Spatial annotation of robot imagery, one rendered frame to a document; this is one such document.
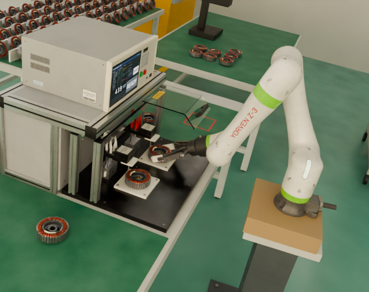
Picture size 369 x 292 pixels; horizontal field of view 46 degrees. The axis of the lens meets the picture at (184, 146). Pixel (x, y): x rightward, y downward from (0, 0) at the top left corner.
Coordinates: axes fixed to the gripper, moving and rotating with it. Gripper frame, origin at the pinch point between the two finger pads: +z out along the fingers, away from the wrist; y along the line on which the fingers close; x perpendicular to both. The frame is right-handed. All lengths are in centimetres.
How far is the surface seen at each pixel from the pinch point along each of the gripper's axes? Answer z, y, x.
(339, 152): -51, 224, -121
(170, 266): 28, 12, -77
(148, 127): 0.9, -0.7, 14.0
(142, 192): -2.9, -29.3, -4.2
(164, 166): -3.5, -6.2, -4.5
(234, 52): 9, 186, 3
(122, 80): -8.8, -21.8, 42.2
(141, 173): -0.3, -21.1, 0.6
